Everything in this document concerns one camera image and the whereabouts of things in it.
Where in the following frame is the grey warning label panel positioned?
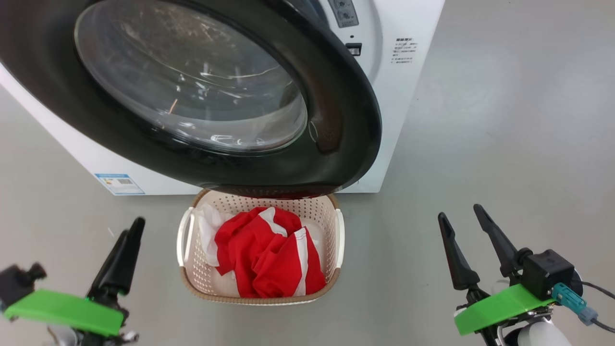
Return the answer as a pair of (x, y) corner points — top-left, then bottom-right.
(328, 0), (359, 28)

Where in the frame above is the right camera cable teal plug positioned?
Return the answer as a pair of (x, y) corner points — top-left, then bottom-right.
(552, 281), (615, 333)

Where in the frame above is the red garment with white stripes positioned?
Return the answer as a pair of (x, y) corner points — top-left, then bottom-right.
(238, 207), (327, 298)

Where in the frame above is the left gripper body green plate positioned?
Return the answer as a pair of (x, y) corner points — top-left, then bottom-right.
(4, 288), (140, 346)

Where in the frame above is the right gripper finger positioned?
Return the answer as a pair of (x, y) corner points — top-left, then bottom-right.
(473, 204), (522, 280)
(438, 212), (480, 291)

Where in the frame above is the cream perforated basket brown rim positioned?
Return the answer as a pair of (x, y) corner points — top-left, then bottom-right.
(176, 189), (345, 306)

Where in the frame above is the white front-load washing machine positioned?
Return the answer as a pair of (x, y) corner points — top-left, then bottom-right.
(0, 0), (445, 196)

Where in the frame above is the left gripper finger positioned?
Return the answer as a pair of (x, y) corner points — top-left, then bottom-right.
(103, 217), (146, 295)
(88, 229), (128, 295)

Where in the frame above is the printed text label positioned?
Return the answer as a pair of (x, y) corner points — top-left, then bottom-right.
(392, 37), (418, 65)

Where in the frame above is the black round glass washer door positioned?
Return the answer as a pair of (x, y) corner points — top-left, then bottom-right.
(0, 0), (382, 199)

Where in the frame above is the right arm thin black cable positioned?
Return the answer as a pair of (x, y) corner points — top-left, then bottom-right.
(581, 281), (615, 300)

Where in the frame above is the blue white energy label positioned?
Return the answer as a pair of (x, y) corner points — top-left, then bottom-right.
(95, 173), (146, 196)

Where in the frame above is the right gripper body green plate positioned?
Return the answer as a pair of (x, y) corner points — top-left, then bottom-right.
(454, 283), (556, 346)

